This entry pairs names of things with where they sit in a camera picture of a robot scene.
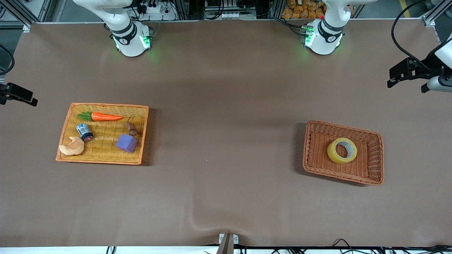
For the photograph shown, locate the small blue white can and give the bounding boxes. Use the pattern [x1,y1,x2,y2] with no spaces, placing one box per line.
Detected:
[76,123,93,143]

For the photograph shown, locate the brown wicker basket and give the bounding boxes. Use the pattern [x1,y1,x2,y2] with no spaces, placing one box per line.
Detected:
[302,121,384,187]

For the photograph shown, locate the black floor cables bundle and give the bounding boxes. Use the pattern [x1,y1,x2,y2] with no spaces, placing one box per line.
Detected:
[240,238,452,254]

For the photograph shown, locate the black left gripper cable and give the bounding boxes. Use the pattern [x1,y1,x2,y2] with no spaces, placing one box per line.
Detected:
[391,0,435,71]

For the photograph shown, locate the yellow packing tape roll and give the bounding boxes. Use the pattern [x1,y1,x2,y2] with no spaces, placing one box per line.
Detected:
[327,137,358,165]

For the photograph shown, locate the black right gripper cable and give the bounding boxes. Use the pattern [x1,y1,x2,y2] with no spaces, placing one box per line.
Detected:
[0,44,15,75]

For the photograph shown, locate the yellow wicker tray orange rim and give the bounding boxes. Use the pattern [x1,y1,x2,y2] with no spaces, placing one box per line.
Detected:
[55,103,149,165]

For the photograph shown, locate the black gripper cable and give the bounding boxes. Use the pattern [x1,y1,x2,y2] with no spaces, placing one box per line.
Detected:
[391,0,435,71]
[0,44,15,75]

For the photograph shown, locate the white power strip with plugs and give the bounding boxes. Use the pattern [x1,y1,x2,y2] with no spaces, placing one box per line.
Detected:
[136,0,178,21]

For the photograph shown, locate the black base cable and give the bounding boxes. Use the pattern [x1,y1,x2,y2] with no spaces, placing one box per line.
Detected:
[275,17,305,36]

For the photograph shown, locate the brown table cover sheet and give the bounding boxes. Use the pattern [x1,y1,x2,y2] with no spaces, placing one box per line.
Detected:
[0,19,452,247]

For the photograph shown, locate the toy croissant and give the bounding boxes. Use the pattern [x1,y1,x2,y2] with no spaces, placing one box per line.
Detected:
[59,137,85,156]

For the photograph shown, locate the orange toy carrot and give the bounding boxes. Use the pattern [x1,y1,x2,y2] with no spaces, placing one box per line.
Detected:
[78,111,123,122]

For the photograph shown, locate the metal bracket at table edge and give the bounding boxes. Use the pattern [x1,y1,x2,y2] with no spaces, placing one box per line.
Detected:
[218,233,239,254]

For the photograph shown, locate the bag of orange bread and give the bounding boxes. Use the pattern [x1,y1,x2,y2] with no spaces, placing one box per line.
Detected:
[281,0,354,20]

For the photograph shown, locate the purple foam cube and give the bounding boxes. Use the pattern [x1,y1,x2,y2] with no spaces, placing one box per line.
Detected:
[115,133,138,153]

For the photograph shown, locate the aluminium frame profile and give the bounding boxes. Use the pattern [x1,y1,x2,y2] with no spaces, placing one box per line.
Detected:
[0,0,53,33]
[422,0,452,27]

